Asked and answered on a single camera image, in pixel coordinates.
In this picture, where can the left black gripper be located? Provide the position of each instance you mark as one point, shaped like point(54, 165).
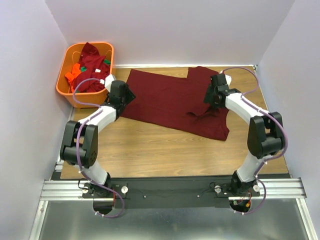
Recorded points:
point(130, 95)

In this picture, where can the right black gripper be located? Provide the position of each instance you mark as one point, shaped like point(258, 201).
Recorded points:
point(207, 97)

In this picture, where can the maroon t shirt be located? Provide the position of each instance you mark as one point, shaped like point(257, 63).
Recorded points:
point(177, 102)

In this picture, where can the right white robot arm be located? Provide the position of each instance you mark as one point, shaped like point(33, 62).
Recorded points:
point(265, 130)

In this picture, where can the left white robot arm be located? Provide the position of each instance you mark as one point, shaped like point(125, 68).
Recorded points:
point(79, 146)

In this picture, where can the dark red shirt in bin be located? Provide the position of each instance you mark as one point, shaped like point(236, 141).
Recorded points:
point(89, 80)

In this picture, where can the green shirt in bin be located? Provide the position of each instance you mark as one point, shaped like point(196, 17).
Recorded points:
point(83, 68)

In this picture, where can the orange shirt in bin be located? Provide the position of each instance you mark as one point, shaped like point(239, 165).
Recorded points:
point(71, 76)

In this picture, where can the orange plastic bin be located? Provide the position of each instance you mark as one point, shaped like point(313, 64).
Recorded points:
point(72, 55)

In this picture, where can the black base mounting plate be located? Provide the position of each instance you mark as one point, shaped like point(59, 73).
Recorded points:
point(172, 192)

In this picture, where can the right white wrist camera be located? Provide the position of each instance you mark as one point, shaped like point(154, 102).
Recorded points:
point(228, 78)

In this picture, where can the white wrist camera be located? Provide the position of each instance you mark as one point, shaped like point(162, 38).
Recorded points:
point(107, 82)
point(228, 78)

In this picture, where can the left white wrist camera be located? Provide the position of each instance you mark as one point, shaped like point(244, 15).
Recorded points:
point(107, 82)

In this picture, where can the aluminium extrusion rail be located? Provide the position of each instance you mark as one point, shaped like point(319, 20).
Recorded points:
point(68, 190)

